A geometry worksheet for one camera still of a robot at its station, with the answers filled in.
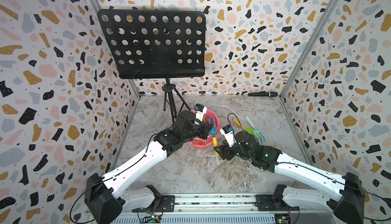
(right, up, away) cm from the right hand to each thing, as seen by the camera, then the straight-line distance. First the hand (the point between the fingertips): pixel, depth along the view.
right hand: (218, 145), depth 74 cm
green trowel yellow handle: (+24, +3, +27) cm, 36 cm away
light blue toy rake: (+29, 0, +23) cm, 37 cm away
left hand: (-2, +10, -3) cm, 11 cm away
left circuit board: (-32, -34, -3) cm, 47 cm away
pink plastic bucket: (-4, +13, +17) cm, 22 cm away
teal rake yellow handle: (-3, +10, +18) cm, 21 cm away
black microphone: (+42, +31, +51) cm, 73 cm away
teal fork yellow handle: (-3, +7, -1) cm, 8 cm away
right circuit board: (+30, -34, -3) cm, 45 cm away
